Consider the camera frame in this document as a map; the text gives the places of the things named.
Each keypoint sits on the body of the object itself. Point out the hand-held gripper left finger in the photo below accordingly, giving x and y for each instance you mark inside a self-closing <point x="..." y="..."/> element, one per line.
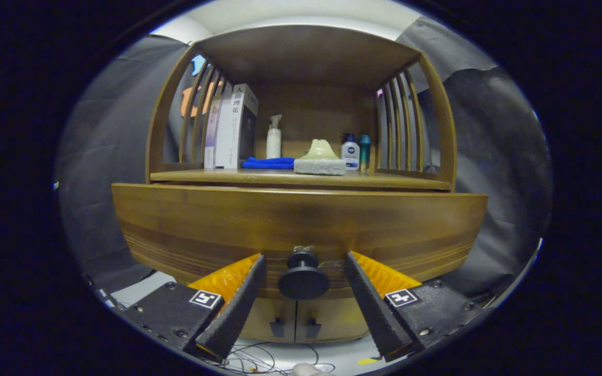
<point x="238" y="308"/>

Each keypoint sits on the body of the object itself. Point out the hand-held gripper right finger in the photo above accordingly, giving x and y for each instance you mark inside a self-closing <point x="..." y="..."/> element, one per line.
<point x="374" y="308"/>

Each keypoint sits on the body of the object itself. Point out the wooden drawer with black knob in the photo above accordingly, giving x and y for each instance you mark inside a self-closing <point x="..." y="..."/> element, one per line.
<point x="306" y="219"/>

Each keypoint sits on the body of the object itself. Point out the pale green sponge brush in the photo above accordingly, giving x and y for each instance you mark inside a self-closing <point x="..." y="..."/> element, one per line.
<point x="319" y="167"/>

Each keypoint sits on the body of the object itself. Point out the wooden cabinet door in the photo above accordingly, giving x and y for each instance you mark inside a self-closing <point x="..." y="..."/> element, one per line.
<point x="259" y="329"/>
<point x="337" y="318"/>

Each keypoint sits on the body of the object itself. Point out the wooden countertop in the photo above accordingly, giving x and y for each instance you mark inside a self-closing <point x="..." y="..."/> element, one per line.
<point x="395" y="180"/>

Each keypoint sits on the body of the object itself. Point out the wooden cabinet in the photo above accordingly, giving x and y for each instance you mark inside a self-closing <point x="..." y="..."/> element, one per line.
<point x="306" y="52"/>

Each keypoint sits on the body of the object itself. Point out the yellow tape piece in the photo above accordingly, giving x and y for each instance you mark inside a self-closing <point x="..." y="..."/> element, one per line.
<point x="368" y="361"/>

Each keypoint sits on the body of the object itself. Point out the blue folded cloth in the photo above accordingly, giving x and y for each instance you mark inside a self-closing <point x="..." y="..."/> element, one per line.
<point x="267" y="163"/>

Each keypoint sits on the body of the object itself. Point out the white lotion bottle blue cap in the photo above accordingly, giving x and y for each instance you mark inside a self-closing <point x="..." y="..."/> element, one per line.
<point x="350" y="156"/>

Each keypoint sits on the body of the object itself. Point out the teal slim bottle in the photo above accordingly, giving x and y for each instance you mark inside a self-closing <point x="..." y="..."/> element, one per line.
<point x="365" y="154"/>

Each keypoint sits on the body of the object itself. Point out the white pump bottle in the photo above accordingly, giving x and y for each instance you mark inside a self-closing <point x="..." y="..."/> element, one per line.
<point x="274" y="143"/>

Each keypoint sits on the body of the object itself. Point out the white book with portrait cover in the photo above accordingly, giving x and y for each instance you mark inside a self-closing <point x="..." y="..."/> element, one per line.
<point x="238" y="130"/>

